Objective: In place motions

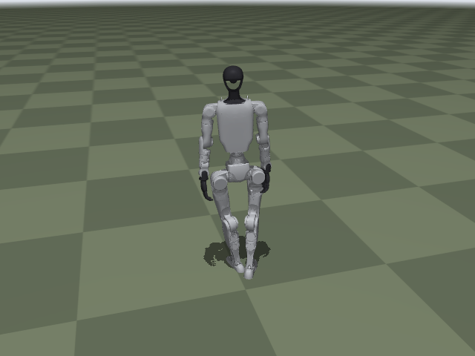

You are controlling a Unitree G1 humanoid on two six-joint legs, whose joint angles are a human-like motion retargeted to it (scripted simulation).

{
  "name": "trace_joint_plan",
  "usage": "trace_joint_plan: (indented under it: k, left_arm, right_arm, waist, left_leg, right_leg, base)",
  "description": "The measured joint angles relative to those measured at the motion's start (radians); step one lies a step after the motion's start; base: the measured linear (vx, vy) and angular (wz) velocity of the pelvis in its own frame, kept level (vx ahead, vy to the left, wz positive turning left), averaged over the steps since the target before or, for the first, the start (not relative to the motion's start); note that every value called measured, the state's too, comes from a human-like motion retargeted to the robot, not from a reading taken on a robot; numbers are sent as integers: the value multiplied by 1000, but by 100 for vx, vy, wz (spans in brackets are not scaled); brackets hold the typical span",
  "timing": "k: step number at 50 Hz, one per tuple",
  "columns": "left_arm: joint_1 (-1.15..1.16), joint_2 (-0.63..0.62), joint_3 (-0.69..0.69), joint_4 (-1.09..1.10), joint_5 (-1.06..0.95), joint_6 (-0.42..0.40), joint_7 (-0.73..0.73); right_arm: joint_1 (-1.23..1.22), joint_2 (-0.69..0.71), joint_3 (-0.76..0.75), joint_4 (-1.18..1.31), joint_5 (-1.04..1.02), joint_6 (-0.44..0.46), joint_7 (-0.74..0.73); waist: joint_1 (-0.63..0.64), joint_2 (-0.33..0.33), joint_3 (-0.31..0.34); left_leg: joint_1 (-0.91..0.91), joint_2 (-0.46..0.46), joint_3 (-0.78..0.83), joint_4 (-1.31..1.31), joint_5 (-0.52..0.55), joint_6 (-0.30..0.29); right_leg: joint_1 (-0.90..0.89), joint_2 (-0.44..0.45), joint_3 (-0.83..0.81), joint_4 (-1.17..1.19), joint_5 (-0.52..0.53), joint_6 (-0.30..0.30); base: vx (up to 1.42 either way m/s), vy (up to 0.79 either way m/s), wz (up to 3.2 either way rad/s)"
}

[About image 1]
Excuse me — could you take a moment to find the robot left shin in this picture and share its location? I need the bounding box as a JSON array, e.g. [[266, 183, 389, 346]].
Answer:
[[222, 220, 240, 266]]

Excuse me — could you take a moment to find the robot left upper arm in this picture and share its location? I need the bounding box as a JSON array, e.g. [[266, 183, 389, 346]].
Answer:
[[201, 103, 217, 148]]

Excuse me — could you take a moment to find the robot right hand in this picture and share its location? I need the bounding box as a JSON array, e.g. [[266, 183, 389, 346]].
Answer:
[[260, 164, 271, 193]]

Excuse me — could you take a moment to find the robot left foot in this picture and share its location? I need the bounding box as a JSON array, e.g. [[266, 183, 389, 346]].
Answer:
[[226, 256, 245, 273]]

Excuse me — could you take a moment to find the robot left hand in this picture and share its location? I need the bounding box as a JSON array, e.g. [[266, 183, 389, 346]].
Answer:
[[199, 171, 213, 201]]

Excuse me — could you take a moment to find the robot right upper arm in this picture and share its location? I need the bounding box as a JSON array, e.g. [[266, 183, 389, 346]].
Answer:
[[252, 101, 269, 145]]

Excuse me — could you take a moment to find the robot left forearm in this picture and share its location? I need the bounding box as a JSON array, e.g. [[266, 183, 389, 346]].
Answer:
[[198, 136, 211, 177]]

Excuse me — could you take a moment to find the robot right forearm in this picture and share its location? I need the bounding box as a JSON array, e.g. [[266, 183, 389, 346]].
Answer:
[[259, 133, 272, 170]]

